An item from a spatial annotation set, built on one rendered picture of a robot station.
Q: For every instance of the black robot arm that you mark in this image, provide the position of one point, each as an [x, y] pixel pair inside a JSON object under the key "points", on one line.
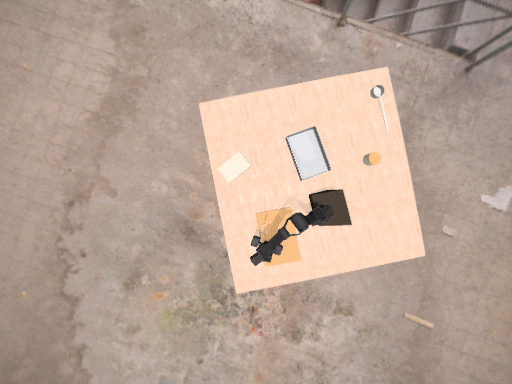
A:
{"points": [[318, 216]]}

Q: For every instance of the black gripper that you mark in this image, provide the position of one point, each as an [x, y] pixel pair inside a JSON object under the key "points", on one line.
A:
{"points": [[256, 242]]}

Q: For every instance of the grey cylinder with orange top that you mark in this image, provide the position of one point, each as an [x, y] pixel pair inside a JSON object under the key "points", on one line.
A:
{"points": [[372, 158]]}

